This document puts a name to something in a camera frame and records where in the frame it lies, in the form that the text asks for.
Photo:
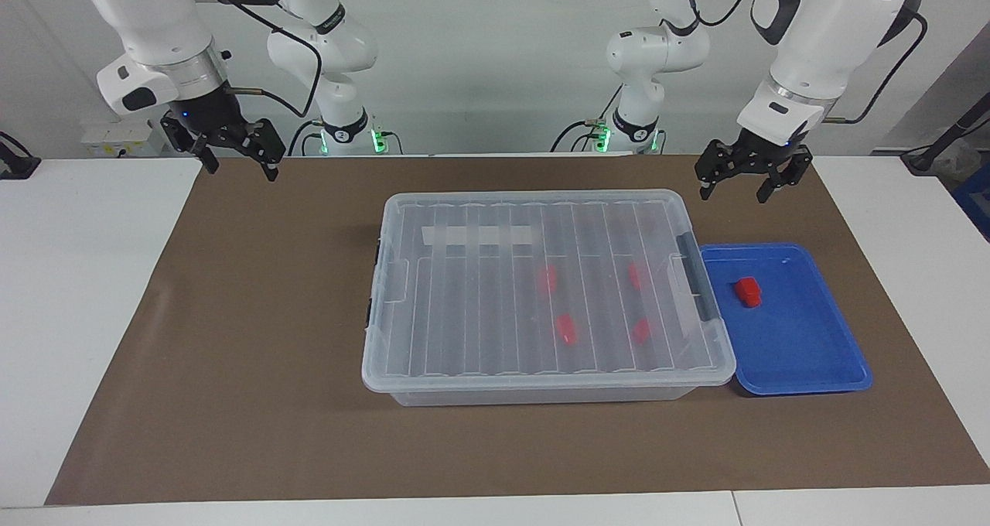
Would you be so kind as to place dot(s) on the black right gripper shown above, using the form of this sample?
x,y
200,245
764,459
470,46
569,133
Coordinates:
x,y
210,122

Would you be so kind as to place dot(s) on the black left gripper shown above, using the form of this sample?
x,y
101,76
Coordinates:
x,y
773,155

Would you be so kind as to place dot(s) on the red plastic block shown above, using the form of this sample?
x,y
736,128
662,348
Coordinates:
x,y
547,278
640,330
748,292
567,329
636,275

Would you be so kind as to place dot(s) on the clear ribbed plastic lid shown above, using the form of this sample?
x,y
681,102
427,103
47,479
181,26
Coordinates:
x,y
464,317

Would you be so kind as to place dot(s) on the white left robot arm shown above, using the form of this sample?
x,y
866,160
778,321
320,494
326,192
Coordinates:
x,y
820,39

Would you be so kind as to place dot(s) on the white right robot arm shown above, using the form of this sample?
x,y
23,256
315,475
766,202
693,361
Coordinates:
x,y
147,23

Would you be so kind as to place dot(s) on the dark box latch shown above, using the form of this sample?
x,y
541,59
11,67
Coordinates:
x,y
696,282
369,313

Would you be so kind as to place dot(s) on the blue plastic tray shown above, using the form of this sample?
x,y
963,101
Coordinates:
x,y
797,340

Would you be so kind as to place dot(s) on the clear plastic storage box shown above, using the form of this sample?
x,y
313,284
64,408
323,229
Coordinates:
x,y
541,397

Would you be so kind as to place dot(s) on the white power socket strip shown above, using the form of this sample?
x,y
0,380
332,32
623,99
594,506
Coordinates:
x,y
116,135

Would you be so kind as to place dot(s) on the black stand pole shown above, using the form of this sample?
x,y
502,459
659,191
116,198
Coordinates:
x,y
920,158

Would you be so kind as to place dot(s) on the brown table mat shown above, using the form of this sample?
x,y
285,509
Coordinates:
x,y
271,317

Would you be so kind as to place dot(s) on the blue crate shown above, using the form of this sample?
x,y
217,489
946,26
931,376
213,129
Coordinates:
x,y
976,201

